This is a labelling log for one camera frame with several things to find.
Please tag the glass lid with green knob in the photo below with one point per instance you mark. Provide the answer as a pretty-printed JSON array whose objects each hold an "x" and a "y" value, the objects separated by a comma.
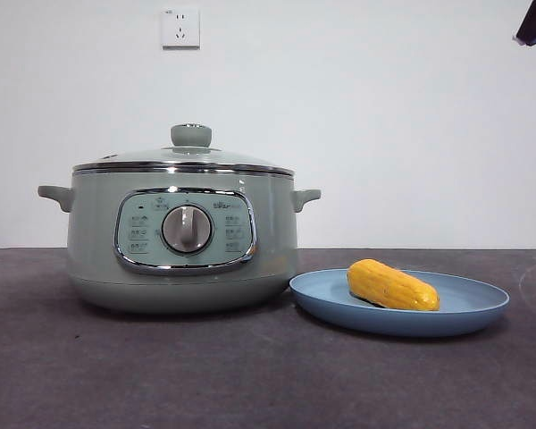
[{"x": 190, "y": 135}]

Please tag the pale green electric steamer pot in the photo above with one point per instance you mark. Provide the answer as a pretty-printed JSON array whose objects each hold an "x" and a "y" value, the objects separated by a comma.
[{"x": 94, "y": 250}]

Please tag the yellow corn cob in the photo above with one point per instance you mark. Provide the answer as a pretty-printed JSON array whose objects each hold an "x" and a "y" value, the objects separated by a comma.
[{"x": 393, "y": 286}]

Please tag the white wall power socket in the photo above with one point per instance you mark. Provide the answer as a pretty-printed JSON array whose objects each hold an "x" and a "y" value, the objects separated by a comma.
[{"x": 181, "y": 27}]

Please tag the blue round plate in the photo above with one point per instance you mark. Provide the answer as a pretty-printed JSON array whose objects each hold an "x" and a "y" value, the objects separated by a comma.
[{"x": 464, "y": 317}]

